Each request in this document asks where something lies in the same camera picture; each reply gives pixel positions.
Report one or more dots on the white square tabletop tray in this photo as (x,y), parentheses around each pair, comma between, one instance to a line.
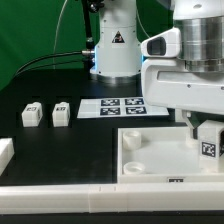
(160,155)

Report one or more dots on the white left corner block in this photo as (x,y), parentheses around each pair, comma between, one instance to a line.
(6,153)

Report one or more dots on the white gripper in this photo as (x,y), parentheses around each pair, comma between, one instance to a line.
(166,82)

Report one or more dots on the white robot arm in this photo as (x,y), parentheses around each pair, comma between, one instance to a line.
(117,57)

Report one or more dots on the white front fence rail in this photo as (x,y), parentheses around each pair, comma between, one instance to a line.
(96,198)

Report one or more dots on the white marker sheet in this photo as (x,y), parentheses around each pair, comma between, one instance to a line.
(118,107)

